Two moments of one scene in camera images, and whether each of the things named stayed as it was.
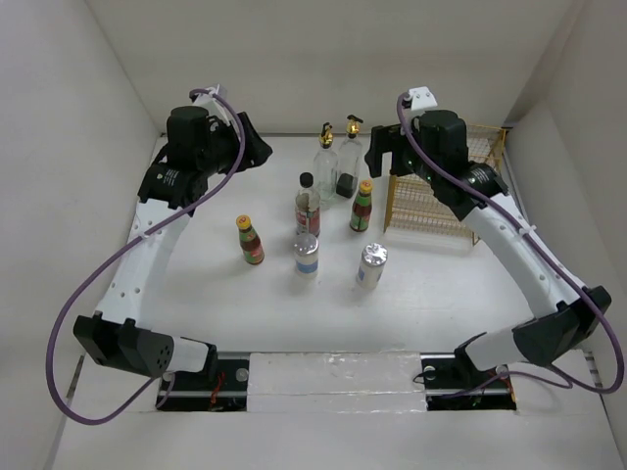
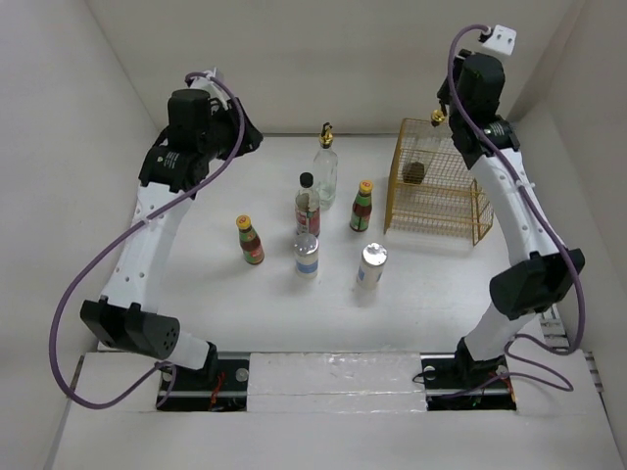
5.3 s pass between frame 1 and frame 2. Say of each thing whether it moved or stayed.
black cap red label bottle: stayed
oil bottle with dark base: moved
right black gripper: moved
